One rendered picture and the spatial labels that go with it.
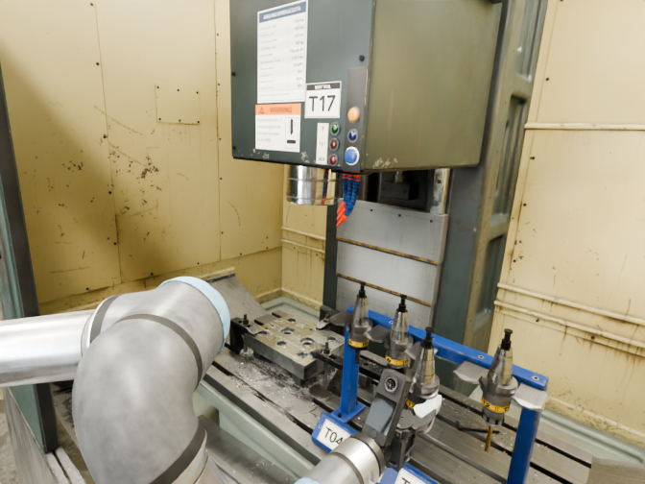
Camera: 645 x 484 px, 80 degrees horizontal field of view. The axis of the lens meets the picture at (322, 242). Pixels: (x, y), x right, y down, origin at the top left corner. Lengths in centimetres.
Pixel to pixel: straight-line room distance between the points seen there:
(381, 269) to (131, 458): 130
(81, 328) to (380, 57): 67
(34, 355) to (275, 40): 76
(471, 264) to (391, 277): 32
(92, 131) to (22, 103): 24
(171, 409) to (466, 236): 119
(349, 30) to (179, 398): 70
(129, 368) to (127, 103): 162
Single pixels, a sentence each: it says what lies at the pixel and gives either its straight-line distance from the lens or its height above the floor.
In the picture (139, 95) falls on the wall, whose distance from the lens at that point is 196.
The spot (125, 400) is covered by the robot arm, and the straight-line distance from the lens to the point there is 40.
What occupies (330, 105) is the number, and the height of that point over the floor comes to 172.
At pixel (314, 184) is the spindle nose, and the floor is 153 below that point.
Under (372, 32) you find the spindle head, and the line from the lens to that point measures 82.
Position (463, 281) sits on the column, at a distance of 147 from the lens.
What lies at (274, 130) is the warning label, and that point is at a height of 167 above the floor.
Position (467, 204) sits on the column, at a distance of 142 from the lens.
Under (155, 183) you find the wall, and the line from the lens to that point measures 199.
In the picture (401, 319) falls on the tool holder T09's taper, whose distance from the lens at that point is 88.
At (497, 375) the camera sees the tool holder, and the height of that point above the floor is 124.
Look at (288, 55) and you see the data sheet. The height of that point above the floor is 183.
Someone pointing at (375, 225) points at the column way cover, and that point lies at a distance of 155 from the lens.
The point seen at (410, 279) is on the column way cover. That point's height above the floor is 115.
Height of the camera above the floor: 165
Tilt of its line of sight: 15 degrees down
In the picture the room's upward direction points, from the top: 3 degrees clockwise
